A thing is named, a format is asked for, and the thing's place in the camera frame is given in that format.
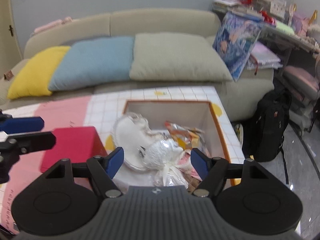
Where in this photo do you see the cream door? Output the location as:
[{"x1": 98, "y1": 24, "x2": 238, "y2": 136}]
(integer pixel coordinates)
[{"x1": 0, "y1": 0, "x2": 23, "y2": 76}]

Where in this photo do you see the orange cardboard box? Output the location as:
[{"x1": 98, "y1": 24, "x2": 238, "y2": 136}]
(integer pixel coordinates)
[{"x1": 122, "y1": 100, "x2": 243, "y2": 186}]

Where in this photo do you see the pink office chair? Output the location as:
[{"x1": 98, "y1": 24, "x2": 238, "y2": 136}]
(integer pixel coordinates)
[{"x1": 283, "y1": 56, "x2": 319, "y2": 137}]

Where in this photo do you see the pink white crochet pouch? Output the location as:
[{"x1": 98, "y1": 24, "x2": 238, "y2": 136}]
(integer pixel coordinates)
[{"x1": 176, "y1": 150, "x2": 202, "y2": 181}]

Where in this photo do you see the brown plush dog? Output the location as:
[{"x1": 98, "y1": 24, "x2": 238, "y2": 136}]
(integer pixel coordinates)
[{"x1": 183, "y1": 174, "x2": 201, "y2": 193}]

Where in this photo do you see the blue anime print pillow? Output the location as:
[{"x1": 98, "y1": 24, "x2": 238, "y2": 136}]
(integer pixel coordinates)
[{"x1": 213, "y1": 12, "x2": 263, "y2": 81}]

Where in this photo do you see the beige fabric sofa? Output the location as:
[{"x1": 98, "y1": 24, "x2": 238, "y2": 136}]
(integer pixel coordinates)
[{"x1": 1, "y1": 9, "x2": 274, "y2": 121}]

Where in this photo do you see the cluttered desk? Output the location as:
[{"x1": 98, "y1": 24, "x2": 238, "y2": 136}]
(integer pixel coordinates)
[{"x1": 212, "y1": 0, "x2": 319, "y2": 71}]

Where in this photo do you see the grey-green cushion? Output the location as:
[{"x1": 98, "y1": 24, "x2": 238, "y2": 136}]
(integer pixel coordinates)
[{"x1": 130, "y1": 33, "x2": 233, "y2": 82}]

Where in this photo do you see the silver foil bundle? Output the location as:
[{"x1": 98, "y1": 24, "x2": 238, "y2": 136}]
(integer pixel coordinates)
[{"x1": 139, "y1": 139, "x2": 188, "y2": 189}]

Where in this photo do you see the checked pink tablecloth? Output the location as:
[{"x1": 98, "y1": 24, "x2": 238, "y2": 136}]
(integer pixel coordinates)
[{"x1": 1, "y1": 86, "x2": 244, "y2": 234}]

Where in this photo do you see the yellow cushion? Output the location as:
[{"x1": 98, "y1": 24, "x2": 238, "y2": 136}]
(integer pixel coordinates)
[{"x1": 7, "y1": 46, "x2": 71, "y2": 100}]

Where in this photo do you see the red cube container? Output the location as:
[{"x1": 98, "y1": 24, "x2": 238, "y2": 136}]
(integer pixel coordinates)
[{"x1": 40, "y1": 126, "x2": 107, "y2": 173}]

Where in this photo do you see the black backpack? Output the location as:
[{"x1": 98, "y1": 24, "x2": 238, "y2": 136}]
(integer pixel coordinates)
[{"x1": 242, "y1": 88, "x2": 292, "y2": 184}]

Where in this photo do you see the cream drawstring cloth bag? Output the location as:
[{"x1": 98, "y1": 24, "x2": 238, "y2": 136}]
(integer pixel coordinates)
[{"x1": 111, "y1": 112, "x2": 165, "y2": 172}]

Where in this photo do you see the pink plush on sofa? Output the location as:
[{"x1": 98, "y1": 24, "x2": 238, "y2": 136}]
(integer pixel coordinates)
[{"x1": 31, "y1": 17, "x2": 73, "y2": 36}]

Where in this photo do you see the blue cushion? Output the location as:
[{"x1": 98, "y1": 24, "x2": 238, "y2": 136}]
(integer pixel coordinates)
[{"x1": 48, "y1": 36, "x2": 135, "y2": 92}]

